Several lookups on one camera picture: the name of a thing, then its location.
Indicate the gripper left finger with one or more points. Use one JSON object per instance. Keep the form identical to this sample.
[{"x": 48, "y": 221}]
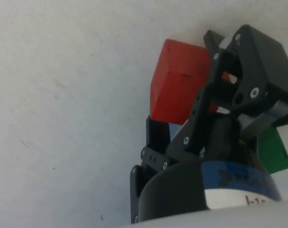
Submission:
[{"x": 158, "y": 135}]

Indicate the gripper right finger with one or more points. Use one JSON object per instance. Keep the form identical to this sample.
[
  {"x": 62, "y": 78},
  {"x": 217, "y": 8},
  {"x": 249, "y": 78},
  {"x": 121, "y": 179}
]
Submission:
[{"x": 257, "y": 61}]

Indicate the red cube block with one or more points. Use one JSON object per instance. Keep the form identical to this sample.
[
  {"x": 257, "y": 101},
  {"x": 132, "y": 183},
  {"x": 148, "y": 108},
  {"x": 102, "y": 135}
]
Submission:
[{"x": 179, "y": 90}]

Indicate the green cube block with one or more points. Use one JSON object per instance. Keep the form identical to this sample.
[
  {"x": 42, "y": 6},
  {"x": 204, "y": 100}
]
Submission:
[{"x": 273, "y": 152}]

